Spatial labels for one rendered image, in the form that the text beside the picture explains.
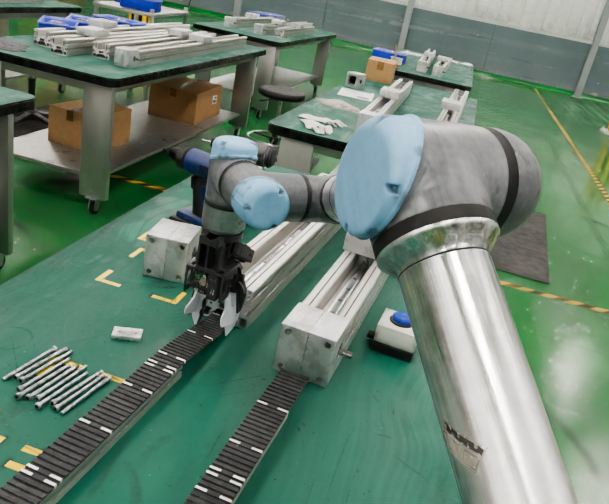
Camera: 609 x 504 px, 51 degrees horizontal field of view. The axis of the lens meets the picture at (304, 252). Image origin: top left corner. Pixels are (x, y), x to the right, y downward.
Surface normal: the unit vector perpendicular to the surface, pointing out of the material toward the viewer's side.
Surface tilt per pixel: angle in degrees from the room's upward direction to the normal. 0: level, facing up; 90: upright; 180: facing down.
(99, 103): 90
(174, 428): 0
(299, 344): 90
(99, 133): 90
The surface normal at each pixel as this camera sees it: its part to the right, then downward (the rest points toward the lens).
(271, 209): 0.43, 0.44
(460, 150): 0.44, -0.44
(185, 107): -0.20, 0.37
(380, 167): -0.91, -0.11
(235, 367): 0.18, -0.90
